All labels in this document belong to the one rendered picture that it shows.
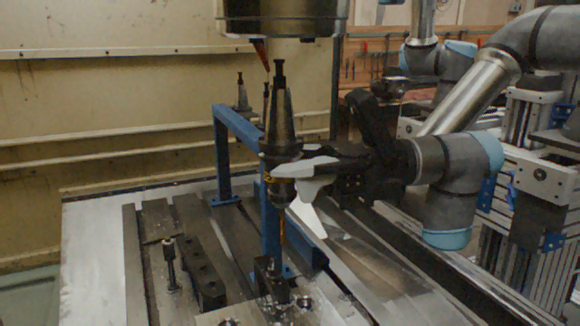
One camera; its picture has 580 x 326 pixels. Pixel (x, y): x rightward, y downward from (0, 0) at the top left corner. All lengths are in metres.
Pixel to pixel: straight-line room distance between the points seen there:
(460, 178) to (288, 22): 0.36
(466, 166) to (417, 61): 0.97
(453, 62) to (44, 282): 1.65
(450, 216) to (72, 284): 1.11
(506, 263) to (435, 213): 1.03
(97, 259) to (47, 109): 0.52
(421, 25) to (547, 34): 0.74
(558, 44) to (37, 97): 1.40
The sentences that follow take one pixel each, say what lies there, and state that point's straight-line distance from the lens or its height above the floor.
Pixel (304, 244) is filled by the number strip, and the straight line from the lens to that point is 0.96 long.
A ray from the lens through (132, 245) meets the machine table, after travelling 1.12.
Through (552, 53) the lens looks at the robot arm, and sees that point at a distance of 0.84.
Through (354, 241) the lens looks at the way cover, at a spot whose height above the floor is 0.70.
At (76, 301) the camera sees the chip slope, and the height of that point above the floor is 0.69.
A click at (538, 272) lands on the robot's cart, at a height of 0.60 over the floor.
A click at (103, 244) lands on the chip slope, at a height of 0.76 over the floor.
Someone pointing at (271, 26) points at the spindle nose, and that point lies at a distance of 0.41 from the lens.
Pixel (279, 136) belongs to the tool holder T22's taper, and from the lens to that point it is 0.49.
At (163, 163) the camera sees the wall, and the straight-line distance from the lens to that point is 1.55.
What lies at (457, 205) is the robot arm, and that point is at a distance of 0.65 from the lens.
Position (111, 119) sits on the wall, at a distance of 1.49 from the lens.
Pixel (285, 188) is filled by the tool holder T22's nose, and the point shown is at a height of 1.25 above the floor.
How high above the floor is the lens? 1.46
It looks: 21 degrees down
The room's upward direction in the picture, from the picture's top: straight up
